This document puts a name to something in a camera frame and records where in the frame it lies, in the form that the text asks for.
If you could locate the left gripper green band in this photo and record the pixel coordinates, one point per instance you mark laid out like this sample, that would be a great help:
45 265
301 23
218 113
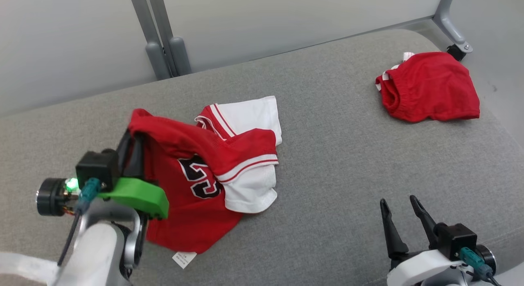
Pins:
139 194

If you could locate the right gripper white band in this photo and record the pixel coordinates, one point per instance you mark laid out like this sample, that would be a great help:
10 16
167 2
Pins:
417 271

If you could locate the red white number jersey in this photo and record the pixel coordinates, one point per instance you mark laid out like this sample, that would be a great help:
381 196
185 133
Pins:
196 220

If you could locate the red shorts white trim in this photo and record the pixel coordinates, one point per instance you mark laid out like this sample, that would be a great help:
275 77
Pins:
434 89

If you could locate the grey fabric sofa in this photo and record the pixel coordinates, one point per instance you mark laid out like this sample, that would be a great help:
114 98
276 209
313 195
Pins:
327 175

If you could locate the white tape strip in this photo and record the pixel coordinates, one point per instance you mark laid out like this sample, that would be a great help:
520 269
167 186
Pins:
24 266

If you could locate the grey partition foot with caster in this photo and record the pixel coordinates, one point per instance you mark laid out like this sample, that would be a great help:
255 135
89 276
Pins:
443 7

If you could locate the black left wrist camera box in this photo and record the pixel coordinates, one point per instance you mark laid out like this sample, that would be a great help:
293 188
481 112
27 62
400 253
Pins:
98 167

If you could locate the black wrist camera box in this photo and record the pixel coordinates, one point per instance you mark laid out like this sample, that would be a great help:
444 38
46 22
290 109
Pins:
98 167
456 239

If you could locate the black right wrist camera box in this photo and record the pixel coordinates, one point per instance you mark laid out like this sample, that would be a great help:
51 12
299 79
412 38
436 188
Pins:
456 239

